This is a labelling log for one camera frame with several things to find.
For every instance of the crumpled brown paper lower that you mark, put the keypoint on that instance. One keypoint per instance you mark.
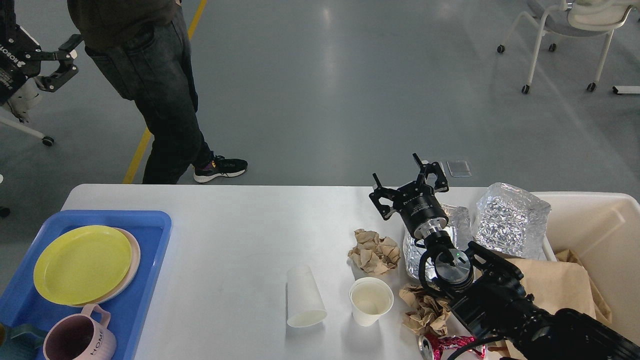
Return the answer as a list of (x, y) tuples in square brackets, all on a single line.
[(428, 315)]

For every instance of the dark green mug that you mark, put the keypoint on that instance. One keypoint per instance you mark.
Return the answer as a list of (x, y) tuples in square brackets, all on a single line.
[(20, 342)]

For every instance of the blue plastic tray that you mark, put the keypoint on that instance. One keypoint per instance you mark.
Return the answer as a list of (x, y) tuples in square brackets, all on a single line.
[(22, 304)]

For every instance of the white wheeled chair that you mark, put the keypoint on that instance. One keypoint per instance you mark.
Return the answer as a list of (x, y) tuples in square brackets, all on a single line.
[(572, 19)]

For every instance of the pink mug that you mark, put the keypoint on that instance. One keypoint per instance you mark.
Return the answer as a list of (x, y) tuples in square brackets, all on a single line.
[(81, 336)]

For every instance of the aluminium foil tray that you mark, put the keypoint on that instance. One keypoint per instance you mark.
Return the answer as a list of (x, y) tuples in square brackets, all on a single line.
[(458, 228)]

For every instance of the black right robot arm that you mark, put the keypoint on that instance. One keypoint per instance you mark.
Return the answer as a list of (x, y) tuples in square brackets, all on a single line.
[(483, 290)]

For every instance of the white chair leg with wheel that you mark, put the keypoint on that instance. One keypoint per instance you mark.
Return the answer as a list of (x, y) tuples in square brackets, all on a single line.
[(46, 140)]

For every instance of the crumpled brown paper ball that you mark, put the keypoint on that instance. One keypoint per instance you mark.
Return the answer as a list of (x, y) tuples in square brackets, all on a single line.
[(373, 254)]

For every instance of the person in dark clothes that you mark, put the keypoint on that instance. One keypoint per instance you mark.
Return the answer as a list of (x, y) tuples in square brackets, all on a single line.
[(142, 48)]

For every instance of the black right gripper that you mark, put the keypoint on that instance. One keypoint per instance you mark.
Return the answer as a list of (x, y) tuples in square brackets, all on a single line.
[(417, 206)]

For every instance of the beige plastic bin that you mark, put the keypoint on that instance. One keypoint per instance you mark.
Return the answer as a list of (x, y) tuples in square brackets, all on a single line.
[(603, 230)]

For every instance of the crushed red can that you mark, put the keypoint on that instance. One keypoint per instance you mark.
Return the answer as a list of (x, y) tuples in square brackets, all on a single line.
[(432, 347)]

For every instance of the beige jacket on chair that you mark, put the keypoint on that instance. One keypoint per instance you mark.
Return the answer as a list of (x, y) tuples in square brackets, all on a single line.
[(26, 98)]

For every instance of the upright white paper cup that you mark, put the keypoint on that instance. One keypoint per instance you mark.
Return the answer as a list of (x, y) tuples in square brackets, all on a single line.
[(370, 299)]

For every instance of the lying white paper cup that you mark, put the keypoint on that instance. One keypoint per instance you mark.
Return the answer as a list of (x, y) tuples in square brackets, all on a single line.
[(304, 303)]

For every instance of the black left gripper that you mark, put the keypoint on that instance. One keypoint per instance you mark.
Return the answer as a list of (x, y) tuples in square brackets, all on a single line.
[(12, 65)]

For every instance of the yellow plate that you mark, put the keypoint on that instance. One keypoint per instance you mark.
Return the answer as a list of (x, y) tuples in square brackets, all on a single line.
[(82, 265)]

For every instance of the crumpled aluminium foil block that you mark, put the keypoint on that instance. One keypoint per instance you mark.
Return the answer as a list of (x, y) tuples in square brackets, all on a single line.
[(512, 221)]

